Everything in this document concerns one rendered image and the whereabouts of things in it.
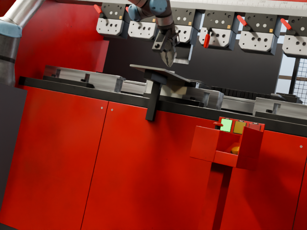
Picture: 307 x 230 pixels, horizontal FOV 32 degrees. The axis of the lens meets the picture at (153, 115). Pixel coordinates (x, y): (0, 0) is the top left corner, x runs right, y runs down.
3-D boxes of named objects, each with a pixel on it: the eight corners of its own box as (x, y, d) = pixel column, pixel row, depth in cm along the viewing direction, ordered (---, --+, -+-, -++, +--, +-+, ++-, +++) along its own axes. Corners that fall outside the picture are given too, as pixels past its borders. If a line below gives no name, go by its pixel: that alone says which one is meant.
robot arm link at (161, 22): (166, 18, 234) (150, 17, 238) (168, 28, 237) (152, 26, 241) (174, 12, 239) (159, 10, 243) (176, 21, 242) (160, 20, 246)
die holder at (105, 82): (41, 81, 295) (45, 64, 295) (48, 83, 300) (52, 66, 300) (115, 94, 270) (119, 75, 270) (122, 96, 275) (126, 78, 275)
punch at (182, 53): (169, 61, 260) (173, 42, 260) (171, 62, 262) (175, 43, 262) (187, 63, 255) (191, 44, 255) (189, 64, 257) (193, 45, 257)
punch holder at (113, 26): (95, 32, 280) (102, 2, 280) (104, 36, 287) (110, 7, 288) (119, 34, 272) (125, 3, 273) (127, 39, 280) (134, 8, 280)
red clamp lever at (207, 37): (202, 47, 244) (206, 26, 244) (205, 49, 248) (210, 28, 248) (205, 47, 243) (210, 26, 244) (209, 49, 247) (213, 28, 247)
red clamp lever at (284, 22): (282, 16, 228) (296, 32, 224) (284, 19, 231) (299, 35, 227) (278, 19, 228) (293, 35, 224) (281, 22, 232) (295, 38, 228)
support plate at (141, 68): (129, 66, 238) (129, 64, 238) (157, 78, 261) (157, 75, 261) (164, 71, 229) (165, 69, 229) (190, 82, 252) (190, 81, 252)
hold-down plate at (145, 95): (142, 98, 256) (143, 91, 256) (147, 100, 260) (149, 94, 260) (198, 107, 241) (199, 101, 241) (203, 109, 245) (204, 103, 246)
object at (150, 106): (134, 116, 236) (145, 69, 237) (150, 121, 248) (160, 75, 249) (142, 118, 234) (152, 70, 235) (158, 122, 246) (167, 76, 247)
